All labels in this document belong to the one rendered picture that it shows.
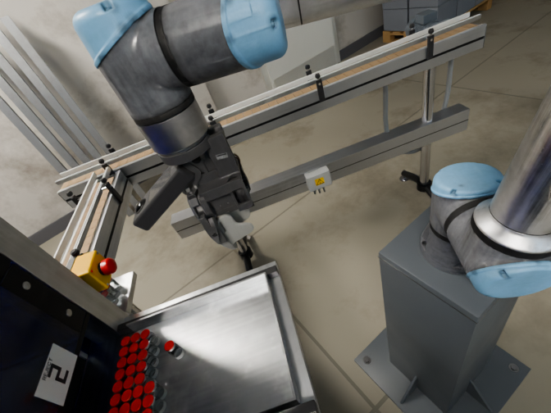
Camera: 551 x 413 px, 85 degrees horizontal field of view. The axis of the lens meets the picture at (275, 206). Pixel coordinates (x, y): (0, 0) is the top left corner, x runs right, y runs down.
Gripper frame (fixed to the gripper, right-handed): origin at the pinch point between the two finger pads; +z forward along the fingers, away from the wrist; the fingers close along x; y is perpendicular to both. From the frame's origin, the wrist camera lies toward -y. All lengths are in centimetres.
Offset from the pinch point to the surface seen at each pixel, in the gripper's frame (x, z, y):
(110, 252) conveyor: 39, 23, -46
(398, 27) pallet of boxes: 340, 92, 219
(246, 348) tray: -7.6, 21.4, -6.0
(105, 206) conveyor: 56, 16, -47
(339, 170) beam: 84, 62, 44
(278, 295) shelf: 1.4, 21.6, 2.9
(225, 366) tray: -9.5, 21.4, -10.8
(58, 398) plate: -10.5, 9.2, -35.5
